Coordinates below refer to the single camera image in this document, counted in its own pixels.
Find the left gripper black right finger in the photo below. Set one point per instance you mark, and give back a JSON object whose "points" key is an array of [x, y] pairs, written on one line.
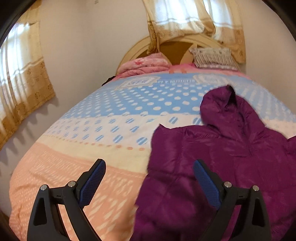
{"points": [[252, 222]]}

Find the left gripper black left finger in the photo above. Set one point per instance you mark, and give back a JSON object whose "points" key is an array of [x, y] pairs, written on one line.
{"points": [[46, 221]]}

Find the purple puffer jacket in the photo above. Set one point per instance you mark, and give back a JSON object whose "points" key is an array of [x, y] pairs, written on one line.
{"points": [[234, 143]]}

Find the striped grey pillow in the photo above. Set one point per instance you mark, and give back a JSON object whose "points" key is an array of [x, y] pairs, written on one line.
{"points": [[214, 58]]}

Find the pink folded blanket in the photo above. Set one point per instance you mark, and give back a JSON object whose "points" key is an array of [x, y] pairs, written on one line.
{"points": [[144, 65]]}

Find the beige curtain behind bed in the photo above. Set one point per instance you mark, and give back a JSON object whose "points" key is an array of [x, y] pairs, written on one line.
{"points": [[217, 19]]}

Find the beige curtain left wall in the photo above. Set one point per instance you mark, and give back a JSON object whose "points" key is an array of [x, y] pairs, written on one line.
{"points": [[25, 84]]}

